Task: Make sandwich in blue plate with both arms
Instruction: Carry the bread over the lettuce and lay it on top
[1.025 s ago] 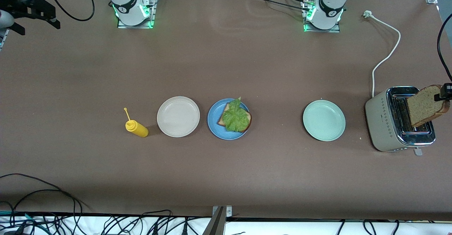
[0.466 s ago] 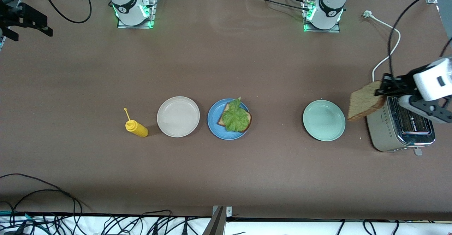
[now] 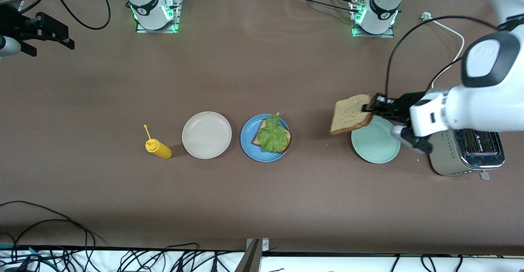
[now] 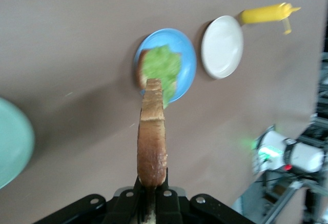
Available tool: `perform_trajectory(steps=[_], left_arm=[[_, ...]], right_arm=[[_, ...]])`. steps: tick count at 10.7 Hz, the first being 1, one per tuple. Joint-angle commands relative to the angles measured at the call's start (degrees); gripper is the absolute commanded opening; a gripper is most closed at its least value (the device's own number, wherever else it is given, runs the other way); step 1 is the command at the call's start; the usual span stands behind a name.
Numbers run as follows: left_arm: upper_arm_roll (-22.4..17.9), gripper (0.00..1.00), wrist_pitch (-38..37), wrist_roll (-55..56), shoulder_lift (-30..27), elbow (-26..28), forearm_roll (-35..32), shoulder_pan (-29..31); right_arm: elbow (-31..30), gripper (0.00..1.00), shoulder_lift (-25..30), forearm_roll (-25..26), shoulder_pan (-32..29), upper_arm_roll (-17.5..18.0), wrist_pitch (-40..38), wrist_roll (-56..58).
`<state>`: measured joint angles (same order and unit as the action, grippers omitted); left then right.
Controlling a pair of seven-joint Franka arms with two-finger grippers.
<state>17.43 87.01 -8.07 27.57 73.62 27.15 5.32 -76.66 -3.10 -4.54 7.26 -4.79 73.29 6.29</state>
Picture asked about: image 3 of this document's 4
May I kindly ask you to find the black cable on table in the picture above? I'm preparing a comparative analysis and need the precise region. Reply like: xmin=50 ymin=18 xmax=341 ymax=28
xmin=291 ymin=0 xmax=361 ymax=14

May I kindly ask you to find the green lettuce leaf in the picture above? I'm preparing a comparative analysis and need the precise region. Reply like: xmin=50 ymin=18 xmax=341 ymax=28
xmin=257 ymin=112 xmax=290 ymax=153

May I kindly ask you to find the pale green plate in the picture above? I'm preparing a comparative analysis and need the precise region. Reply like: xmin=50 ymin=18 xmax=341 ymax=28
xmin=351 ymin=117 xmax=401 ymax=164

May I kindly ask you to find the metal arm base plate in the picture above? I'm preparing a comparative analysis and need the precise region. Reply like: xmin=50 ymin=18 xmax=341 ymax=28
xmin=349 ymin=0 xmax=395 ymax=38
xmin=135 ymin=0 xmax=181 ymax=34

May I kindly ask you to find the beige plate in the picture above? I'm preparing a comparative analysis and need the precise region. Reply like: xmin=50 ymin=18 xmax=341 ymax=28
xmin=182 ymin=111 xmax=232 ymax=160

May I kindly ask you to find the long black looped cable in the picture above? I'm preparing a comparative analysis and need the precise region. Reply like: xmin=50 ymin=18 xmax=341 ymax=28
xmin=0 ymin=200 xmax=105 ymax=250

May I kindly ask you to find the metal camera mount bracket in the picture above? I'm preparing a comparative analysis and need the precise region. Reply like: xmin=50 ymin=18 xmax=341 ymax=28
xmin=235 ymin=238 xmax=271 ymax=272

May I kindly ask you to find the yellow squeeze bottle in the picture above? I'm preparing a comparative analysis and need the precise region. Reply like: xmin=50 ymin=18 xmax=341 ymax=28
xmin=143 ymin=124 xmax=173 ymax=160

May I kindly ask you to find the beige chrome toaster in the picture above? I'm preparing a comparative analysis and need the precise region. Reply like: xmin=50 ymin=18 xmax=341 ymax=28
xmin=427 ymin=128 xmax=506 ymax=181

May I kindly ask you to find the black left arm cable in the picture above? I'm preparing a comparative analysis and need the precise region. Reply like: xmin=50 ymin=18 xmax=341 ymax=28
xmin=384 ymin=15 xmax=502 ymax=99

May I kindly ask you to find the brown bread slice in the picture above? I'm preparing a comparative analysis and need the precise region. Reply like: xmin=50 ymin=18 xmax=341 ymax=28
xmin=252 ymin=119 xmax=293 ymax=154
xmin=330 ymin=94 xmax=374 ymax=136

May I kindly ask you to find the blue plate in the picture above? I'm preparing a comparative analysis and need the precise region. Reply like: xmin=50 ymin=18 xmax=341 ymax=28
xmin=240 ymin=114 xmax=291 ymax=162

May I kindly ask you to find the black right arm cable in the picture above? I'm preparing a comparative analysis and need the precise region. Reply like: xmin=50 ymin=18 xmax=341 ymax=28
xmin=16 ymin=0 xmax=111 ymax=30

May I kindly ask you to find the white toaster power cord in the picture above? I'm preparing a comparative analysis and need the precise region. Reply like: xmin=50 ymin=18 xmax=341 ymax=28
xmin=421 ymin=12 xmax=465 ymax=90

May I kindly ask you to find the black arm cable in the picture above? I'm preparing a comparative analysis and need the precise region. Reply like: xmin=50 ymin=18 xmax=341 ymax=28
xmin=384 ymin=15 xmax=502 ymax=99
xmin=16 ymin=0 xmax=111 ymax=30

